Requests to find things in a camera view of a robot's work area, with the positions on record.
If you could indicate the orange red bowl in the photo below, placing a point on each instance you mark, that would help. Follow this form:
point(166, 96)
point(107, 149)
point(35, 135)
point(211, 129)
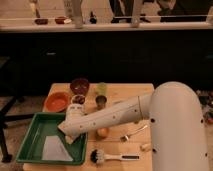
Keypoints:
point(57, 102)

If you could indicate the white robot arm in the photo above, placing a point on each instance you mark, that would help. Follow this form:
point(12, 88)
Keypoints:
point(178, 137)

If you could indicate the dark maroon bowl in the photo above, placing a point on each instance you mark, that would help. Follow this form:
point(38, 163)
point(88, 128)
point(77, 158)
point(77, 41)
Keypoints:
point(80, 86)

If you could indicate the small white bowl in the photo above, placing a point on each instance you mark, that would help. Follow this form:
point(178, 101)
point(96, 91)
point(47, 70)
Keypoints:
point(78, 99)

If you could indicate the red bowl on shelf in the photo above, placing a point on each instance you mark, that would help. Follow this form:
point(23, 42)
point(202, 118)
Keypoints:
point(60, 20)

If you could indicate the dark bowl on shelf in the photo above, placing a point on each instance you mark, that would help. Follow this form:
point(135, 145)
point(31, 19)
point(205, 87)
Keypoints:
point(41, 21)

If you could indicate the green plastic cup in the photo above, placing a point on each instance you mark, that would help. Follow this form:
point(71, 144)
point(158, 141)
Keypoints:
point(101, 88)

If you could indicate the metal cup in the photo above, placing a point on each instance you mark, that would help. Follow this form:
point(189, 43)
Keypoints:
point(101, 101)

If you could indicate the orange peach fruit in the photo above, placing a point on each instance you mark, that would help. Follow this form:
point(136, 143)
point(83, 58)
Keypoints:
point(103, 132)

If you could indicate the metal fork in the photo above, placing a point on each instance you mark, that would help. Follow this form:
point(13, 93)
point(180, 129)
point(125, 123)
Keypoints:
point(129, 135)

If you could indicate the dish brush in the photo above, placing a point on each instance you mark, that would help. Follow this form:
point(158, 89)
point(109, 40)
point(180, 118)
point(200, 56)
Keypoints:
point(98, 156)

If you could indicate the yellow banana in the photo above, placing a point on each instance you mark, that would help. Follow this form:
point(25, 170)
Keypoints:
point(145, 147)

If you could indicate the green plastic tray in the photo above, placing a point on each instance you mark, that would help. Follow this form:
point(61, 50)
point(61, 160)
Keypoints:
point(41, 126)

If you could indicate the grey cloth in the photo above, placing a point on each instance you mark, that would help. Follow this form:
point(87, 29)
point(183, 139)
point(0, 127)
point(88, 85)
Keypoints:
point(54, 149)

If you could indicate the black chair frame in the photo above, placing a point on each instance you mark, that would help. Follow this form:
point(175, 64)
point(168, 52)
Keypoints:
point(5, 118)

